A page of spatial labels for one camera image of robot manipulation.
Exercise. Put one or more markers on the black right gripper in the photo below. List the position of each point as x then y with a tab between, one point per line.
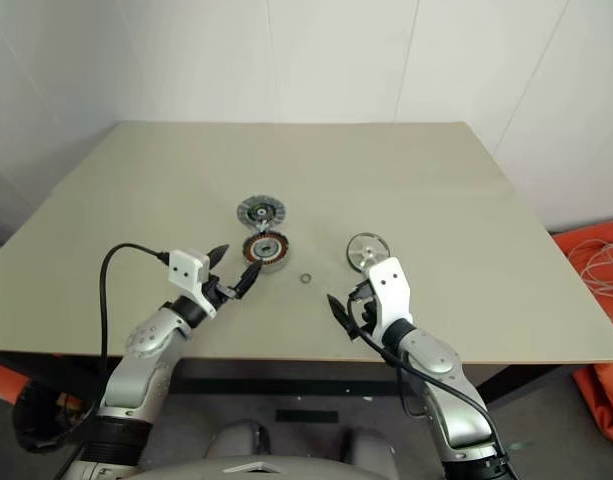
367	310

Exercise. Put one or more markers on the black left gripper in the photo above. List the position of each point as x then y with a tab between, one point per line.
216	292

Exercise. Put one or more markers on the motor stator with copper windings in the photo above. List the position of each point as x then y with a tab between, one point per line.
276	260

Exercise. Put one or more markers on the grey motor end cap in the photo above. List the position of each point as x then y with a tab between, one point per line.
246	212

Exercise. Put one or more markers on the black cylindrical motor part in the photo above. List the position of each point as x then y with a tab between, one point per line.
361	247

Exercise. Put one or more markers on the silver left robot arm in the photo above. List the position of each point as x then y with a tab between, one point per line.
136	380

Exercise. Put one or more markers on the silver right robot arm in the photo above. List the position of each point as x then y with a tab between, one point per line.
436	360

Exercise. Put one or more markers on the black floor tape strip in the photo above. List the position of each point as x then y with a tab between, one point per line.
306	416

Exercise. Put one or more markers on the grey rounded robot leg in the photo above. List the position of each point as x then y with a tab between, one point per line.
236	440
368	445

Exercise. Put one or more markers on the grey robot torso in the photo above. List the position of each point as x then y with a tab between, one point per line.
186	472

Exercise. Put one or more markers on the large orange beanbag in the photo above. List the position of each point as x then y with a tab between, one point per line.
573	247

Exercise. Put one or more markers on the small orange cushion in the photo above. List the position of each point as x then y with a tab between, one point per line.
3	385

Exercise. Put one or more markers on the black trash bin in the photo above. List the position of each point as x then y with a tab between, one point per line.
31	430

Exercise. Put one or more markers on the orange cushion with folds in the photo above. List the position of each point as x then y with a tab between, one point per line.
606	400

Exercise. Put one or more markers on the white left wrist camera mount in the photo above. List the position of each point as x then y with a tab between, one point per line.
183	270

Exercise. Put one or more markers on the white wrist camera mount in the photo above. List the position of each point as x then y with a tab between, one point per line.
388	285
183	270

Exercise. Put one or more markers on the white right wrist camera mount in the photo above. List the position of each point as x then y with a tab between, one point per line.
388	285

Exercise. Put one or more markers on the black table frame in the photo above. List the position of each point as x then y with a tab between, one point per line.
286	372

